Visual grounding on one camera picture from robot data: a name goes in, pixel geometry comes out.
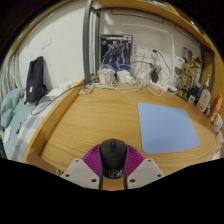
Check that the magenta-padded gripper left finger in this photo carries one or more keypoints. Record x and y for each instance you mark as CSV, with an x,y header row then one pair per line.
x,y
78,171

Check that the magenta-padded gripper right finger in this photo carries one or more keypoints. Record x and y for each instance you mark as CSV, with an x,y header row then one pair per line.
x,y
146,170

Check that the black computer mouse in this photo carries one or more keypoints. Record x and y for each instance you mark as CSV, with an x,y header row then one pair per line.
x,y
113,156

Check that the light blue mouse pad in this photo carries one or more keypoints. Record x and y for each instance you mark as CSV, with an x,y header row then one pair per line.
x,y
166,128

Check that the plaid bed blanket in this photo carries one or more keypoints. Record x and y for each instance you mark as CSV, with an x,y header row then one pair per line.
x,y
30,126

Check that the white power strip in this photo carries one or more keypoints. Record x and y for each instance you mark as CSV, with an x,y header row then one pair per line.
x,y
158,87

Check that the small white desk clock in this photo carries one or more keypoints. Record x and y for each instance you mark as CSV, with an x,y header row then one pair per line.
x,y
191,99

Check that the white mug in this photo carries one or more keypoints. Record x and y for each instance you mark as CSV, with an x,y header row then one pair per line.
x,y
217,124

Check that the white lotion pump bottle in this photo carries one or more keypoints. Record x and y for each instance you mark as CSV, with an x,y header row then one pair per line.
x,y
203,100

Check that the black power adapter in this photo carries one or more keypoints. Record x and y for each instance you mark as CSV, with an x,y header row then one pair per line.
x,y
154,76

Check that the orange yellow snack canister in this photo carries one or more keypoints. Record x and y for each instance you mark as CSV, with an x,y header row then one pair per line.
x,y
216,107

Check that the large white power adapter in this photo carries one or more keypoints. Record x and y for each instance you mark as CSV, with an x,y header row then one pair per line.
x,y
138,76

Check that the teal pillow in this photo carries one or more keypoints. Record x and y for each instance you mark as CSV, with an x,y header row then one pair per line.
x,y
10,105

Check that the small white charger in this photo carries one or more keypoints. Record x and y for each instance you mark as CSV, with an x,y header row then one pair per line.
x,y
123,76

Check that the brown tree figurine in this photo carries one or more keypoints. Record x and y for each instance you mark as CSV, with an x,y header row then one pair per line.
x,y
186,78

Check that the clear plastic domed cup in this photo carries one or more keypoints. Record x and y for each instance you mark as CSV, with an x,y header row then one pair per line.
x,y
106,75

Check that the black backpack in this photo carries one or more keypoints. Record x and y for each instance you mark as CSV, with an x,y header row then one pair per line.
x,y
35,80

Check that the metal cup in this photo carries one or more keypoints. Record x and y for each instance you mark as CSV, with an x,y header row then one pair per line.
x,y
154,67

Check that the clear spray bottle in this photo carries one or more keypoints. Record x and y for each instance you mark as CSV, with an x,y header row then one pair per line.
x,y
207,82

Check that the robot model kit box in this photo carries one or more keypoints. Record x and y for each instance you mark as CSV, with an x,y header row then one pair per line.
x,y
115,51

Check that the wooden shelf unit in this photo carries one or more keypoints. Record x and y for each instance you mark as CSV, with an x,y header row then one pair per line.
x,y
146,6

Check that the small white wall box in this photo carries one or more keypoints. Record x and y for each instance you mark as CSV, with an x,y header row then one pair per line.
x,y
180,61

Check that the white wall socket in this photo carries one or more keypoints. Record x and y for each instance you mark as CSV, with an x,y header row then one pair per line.
x,y
141,50
156,55

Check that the dark grey metal frame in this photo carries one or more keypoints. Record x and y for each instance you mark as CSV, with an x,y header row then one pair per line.
x,y
86,43

